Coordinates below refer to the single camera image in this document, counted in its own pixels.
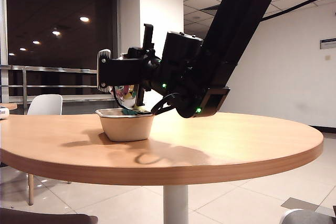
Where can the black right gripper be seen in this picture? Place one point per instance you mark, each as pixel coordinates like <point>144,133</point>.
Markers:
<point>152,69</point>

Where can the clear plastic clip jar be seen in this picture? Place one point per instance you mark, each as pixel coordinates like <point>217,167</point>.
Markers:
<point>123,95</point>

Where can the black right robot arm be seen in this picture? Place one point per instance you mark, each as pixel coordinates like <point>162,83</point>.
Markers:
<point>236,24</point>

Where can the yellow binder clip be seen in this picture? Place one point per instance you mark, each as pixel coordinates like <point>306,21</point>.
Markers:
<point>139,108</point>

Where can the teal binder clip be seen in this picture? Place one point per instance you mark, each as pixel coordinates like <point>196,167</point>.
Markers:
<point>128,113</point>

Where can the beige rectangular paper bowl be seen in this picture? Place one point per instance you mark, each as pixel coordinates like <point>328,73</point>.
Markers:
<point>126,129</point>

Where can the white box with print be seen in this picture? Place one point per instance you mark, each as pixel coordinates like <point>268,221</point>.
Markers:
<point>4,113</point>

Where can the steel window railing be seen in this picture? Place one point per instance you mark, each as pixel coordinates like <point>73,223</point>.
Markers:
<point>52,69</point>

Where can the white plastic chair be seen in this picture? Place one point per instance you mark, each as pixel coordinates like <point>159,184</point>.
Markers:
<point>44,104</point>

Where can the ceiling air vent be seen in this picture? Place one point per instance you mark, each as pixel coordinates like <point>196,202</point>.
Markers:
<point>208,8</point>

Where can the small wooden side table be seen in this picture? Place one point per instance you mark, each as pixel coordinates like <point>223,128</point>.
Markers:
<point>11,106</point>

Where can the dark brown chair back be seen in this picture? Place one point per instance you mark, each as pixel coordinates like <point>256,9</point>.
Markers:
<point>39,217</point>

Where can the grey floor hatch cover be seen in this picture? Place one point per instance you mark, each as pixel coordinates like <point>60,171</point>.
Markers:
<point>294,203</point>

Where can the grey rounded seat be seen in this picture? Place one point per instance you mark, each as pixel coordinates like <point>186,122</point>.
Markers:
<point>307,218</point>

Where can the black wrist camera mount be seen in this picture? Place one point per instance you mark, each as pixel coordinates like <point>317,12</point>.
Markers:
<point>148,35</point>

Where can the white table pedestal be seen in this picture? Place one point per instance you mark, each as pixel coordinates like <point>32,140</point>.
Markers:
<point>176,205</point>

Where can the grey window frame post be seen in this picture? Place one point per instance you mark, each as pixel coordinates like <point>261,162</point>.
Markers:
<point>3,37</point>

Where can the wall switch plate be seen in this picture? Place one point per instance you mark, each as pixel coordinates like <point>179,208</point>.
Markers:
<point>327,57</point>

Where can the white wall sign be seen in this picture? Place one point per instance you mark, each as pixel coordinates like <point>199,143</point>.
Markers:
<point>328,44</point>

